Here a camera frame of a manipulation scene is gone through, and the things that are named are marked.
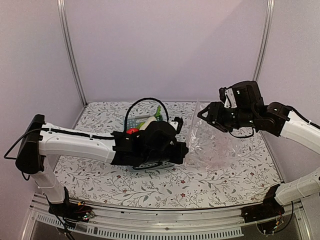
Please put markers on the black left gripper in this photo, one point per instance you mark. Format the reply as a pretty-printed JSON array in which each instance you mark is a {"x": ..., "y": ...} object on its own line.
[{"x": 182, "y": 150}]

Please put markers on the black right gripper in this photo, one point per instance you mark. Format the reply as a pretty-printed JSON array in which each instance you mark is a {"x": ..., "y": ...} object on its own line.
[{"x": 215, "y": 109}]

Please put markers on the clear zip top bag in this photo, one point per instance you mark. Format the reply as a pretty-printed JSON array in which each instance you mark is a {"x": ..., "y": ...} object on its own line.
[{"x": 209, "y": 148}]

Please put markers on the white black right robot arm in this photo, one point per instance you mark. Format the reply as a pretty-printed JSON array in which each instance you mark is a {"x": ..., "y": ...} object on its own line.
[{"x": 242, "y": 106}]

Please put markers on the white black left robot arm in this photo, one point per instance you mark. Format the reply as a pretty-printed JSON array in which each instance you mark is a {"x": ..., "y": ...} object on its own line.
[{"x": 42, "y": 139}]

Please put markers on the white radish toy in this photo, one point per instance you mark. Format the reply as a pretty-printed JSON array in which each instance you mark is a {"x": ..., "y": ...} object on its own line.
[{"x": 151, "y": 119}]

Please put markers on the red apple toy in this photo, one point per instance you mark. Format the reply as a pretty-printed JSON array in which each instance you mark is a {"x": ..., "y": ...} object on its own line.
[{"x": 133, "y": 131}]

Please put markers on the blue plastic basket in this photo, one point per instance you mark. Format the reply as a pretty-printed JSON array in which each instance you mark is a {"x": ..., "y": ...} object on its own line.
[{"x": 137, "y": 122}]

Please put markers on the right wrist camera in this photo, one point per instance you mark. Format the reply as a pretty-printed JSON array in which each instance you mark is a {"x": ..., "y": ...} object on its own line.
[{"x": 227, "y": 97}]

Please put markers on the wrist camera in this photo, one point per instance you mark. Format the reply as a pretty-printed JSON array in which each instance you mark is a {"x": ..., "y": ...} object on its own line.
[
  {"x": 227, "y": 97},
  {"x": 177, "y": 124}
]

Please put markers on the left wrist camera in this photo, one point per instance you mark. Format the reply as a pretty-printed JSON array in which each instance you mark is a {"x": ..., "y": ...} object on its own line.
[{"x": 177, "y": 124}]

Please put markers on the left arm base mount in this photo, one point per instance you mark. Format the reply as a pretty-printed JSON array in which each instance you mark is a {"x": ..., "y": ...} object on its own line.
[{"x": 77, "y": 212}]

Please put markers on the front aluminium rail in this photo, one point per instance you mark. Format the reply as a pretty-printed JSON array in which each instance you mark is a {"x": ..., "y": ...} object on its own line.
[{"x": 117, "y": 222}]

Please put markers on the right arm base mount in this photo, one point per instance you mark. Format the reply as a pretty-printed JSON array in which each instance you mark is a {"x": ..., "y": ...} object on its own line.
[{"x": 267, "y": 217}]

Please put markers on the right aluminium frame post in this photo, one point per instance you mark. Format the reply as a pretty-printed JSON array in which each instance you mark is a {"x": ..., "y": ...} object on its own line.
[{"x": 264, "y": 41}]

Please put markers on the aluminium frame post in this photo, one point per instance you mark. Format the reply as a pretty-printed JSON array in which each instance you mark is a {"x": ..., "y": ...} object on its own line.
[
  {"x": 264, "y": 41},
  {"x": 61, "y": 6}
]

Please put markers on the left aluminium frame post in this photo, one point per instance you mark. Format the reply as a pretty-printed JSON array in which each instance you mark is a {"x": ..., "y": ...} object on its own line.
[{"x": 61, "y": 6}]

